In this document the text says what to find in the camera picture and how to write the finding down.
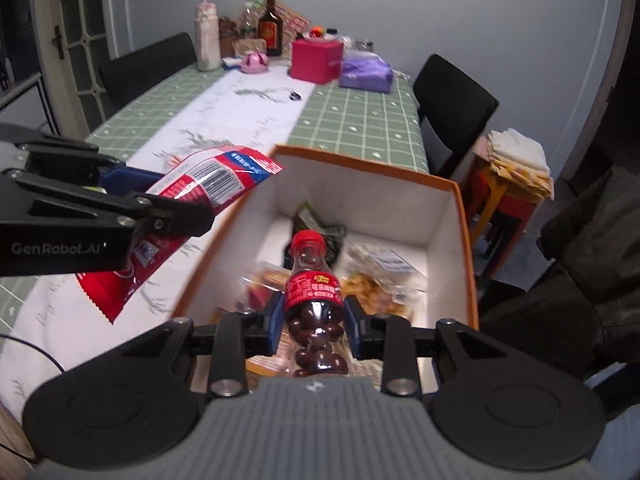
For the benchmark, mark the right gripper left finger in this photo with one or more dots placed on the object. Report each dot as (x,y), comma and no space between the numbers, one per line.
(238,337)

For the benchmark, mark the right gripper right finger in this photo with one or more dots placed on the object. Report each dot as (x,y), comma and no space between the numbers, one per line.
(387,338)

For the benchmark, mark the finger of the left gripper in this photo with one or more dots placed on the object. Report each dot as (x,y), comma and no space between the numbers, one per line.
(123,180)
(165,216)

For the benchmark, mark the yellow cracker snack bag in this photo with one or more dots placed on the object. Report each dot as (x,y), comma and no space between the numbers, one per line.
(382,281)

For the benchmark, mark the red white snack packet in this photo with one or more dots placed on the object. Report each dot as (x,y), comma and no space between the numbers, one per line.
(203,185)

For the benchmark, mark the red cap chocolate bottle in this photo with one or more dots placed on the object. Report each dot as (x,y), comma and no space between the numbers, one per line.
(314,309)

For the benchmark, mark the dried fruit chips bag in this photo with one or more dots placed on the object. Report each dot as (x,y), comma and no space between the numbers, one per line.
(253,290)

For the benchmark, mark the black chair far left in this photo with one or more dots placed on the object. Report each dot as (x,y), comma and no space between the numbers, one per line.
(128,77)

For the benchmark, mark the black chair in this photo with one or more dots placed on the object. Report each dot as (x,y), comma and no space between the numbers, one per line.
(128,77)
(456,107)

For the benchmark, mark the orange cardboard box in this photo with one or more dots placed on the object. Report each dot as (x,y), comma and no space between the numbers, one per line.
(387,209)

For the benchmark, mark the white thermos bottle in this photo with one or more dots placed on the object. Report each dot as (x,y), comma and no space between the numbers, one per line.
(207,43)

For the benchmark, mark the red wooden stool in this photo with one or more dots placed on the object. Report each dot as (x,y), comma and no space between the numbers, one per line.
(497,209)

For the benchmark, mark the beige small radio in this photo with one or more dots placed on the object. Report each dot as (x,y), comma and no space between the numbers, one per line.
(243,46)

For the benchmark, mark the pink round container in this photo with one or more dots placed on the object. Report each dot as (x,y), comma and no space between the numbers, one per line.
(254,62)

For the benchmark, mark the door with glass panes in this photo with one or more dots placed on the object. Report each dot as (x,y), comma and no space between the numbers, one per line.
(74,38)

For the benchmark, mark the black leather jacket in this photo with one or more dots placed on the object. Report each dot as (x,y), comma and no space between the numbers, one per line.
(582,315)

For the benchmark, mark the dark brown glass bottle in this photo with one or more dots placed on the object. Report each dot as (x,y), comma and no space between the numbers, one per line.
(270,29)

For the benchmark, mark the pink cube box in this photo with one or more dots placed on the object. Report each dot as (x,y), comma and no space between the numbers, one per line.
(318,62)

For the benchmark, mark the folded cloth stack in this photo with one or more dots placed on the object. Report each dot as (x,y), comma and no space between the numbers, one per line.
(520,160)

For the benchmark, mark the black chair right side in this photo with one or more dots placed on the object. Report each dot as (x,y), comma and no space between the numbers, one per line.
(456,107)

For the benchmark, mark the purple tissue pack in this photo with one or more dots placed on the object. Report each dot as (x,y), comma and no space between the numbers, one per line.
(366,71)

